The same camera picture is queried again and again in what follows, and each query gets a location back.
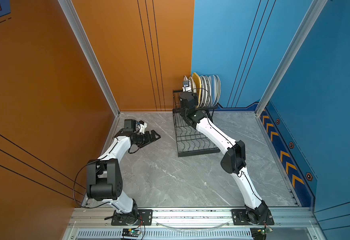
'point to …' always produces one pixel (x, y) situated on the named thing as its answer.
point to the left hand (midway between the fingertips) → (155, 137)
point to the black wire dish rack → (190, 141)
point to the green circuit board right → (265, 229)
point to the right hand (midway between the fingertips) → (193, 90)
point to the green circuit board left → (135, 232)
